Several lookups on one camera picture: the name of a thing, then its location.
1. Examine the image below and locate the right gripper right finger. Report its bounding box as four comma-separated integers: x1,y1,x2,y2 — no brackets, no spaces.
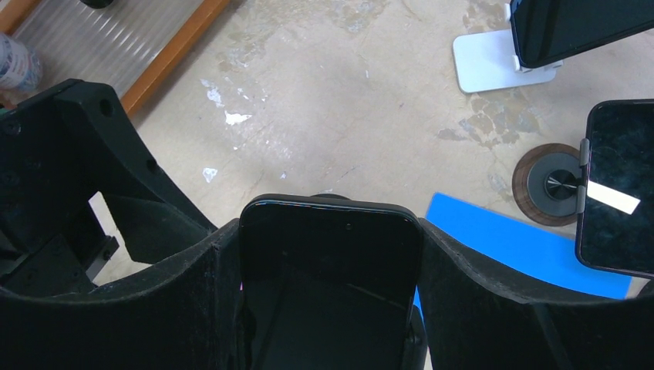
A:
417,220,653,369

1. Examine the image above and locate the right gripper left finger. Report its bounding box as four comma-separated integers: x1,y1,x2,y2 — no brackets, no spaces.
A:
1,220,241,369

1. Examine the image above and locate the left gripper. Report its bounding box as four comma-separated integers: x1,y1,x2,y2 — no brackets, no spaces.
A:
1,79,217,298

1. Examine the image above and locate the black smartphone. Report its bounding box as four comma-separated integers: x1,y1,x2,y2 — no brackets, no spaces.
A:
238,194,427,369

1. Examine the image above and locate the black round-base phone stand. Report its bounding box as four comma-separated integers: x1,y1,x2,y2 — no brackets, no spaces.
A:
311,193,350,200

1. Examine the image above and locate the black phone on wooden stand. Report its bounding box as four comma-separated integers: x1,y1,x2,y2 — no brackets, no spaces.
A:
575,99,653,279

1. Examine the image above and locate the white phone stand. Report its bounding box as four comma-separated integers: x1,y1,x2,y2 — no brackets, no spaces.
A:
453,29,563,94

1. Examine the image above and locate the black phone on white stand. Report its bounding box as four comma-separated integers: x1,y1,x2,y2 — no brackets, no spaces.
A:
509,0,653,69

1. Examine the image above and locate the blue mat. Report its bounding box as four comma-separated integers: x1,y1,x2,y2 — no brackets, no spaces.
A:
426,193,636,311

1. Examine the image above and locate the orange wooden rack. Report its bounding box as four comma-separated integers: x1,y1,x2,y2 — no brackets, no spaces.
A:
1,1,231,119

